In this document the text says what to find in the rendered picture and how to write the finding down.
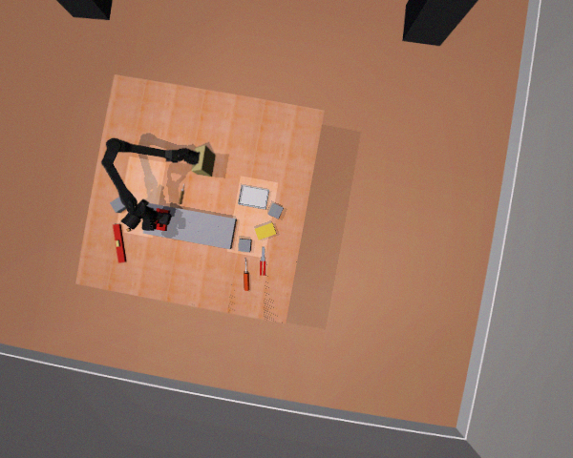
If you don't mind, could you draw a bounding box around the orange-handled awl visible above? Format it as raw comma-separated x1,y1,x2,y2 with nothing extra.
244,259,249,291

